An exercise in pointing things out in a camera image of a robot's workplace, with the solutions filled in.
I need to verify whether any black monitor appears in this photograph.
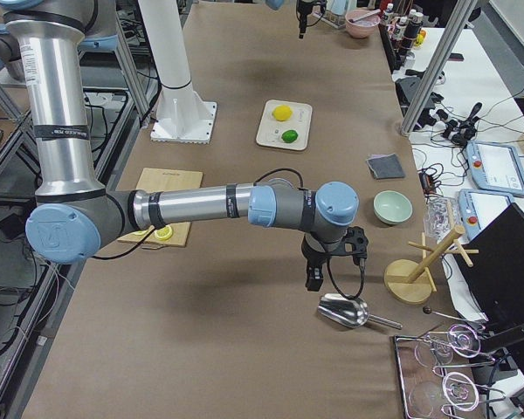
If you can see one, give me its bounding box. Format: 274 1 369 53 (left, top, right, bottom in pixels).
460 203 524 331

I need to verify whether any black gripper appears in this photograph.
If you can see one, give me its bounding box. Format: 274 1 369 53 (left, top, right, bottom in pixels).
301 226 369 292
296 0 327 39

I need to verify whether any green lime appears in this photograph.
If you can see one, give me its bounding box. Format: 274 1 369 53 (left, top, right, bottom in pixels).
281 129 299 144

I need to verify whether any yellow lemon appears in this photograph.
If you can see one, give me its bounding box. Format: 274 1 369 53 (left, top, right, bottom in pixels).
272 105 293 122

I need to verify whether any metal scoop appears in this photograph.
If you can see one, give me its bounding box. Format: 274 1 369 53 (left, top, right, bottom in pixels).
317 293 403 330

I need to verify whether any blue cup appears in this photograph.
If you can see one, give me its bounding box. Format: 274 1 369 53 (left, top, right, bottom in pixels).
328 0 349 16

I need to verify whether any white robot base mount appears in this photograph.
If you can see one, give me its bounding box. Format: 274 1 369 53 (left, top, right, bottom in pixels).
139 0 217 144

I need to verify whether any wooden stand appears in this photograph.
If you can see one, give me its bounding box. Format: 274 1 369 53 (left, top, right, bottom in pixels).
383 225 479 305

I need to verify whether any white rabbit tray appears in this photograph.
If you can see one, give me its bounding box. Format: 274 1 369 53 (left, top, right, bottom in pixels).
256 100 313 151

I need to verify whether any teach pendant tablet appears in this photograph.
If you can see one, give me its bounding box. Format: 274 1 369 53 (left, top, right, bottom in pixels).
465 141 524 197
458 189 514 240

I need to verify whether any aluminium frame post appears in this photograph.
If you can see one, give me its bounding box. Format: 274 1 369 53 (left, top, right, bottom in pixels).
400 0 477 136

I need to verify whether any grey cloth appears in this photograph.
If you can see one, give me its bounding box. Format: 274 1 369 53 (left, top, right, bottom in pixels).
366 154 405 180

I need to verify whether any lemon slice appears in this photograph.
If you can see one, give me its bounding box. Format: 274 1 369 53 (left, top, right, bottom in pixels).
153 225 174 243

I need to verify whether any bamboo cutting board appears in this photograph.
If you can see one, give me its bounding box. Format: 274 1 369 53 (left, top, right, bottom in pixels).
116 168 204 249

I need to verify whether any pink bowl of ice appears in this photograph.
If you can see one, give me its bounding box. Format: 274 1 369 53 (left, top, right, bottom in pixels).
345 9 381 39

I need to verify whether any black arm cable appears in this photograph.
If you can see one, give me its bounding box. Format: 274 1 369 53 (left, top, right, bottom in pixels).
86 168 368 302

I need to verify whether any mint green bowl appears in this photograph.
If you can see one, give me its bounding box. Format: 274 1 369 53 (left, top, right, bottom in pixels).
373 190 413 225

